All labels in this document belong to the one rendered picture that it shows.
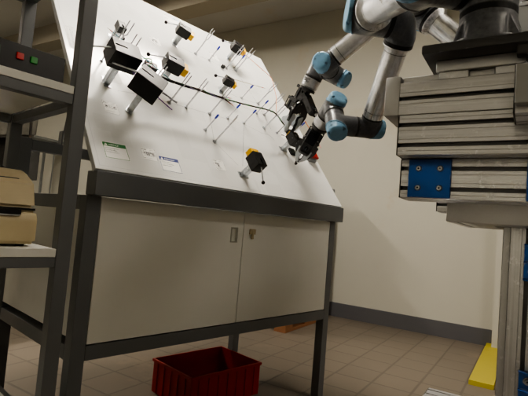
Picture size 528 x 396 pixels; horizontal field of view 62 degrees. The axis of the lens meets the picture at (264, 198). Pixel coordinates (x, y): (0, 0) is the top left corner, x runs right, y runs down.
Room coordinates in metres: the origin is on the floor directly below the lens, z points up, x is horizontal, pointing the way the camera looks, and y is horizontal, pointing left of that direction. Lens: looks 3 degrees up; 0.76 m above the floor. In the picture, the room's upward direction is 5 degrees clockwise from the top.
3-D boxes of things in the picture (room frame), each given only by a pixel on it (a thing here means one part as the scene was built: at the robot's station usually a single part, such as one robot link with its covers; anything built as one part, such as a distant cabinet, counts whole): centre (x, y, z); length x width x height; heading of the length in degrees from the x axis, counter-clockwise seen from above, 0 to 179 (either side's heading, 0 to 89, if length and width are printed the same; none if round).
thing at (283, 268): (1.79, -0.12, 0.60); 0.55 x 0.03 x 0.39; 137
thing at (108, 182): (1.58, 0.05, 0.83); 1.18 x 0.05 x 0.06; 137
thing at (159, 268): (1.39, 0.26, 0.60); 0.55 x 0.02 x 0.39; 137
